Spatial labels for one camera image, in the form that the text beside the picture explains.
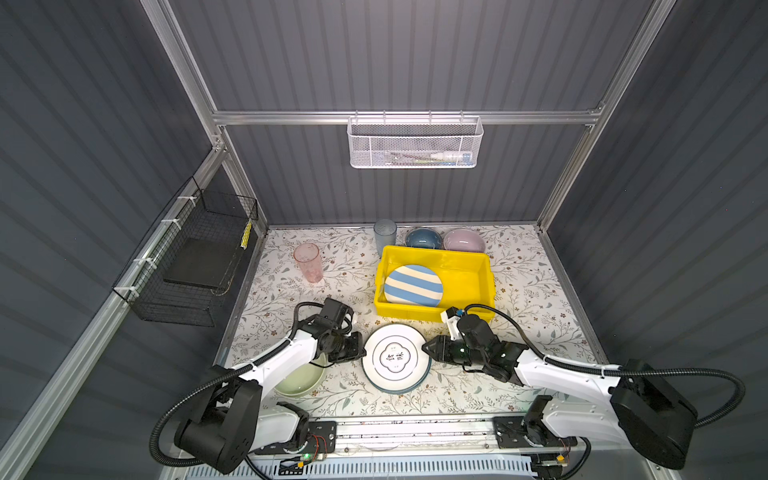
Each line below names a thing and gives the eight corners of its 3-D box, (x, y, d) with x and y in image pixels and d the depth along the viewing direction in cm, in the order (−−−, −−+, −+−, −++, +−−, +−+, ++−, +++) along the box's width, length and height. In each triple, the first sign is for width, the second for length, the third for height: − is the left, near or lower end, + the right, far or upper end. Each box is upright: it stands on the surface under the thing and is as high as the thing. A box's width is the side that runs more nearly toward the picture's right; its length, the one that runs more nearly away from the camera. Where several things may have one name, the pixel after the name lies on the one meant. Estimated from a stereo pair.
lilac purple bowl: (442, 253, 114) (444, 243, 110) (443, 236, 120) (445, 226, 115) (481, 257, 113) (485, 248, 108) (481, 240, 118) (484, 230, 114)
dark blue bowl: (406, 254, 114) (406, 243, 109) (405, 239, 119) (405, 228, 114) (440, 254, 114) (442, 243, 109) (438, 239, 119) (440, 228, 114)
